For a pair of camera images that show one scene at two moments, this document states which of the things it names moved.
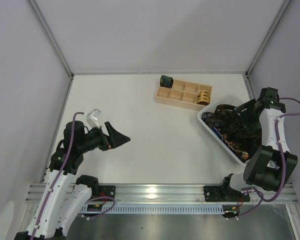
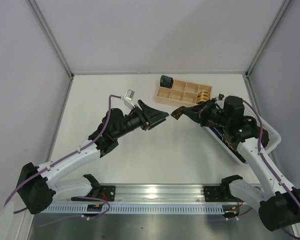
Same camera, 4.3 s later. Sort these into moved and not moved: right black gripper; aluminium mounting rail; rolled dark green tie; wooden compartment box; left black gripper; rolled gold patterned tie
Moved: left black gripper; right black gripper
Not moved: rolled dark green tie; wooden compartment box; aluminium mounting rail; rolled gold patterned tie
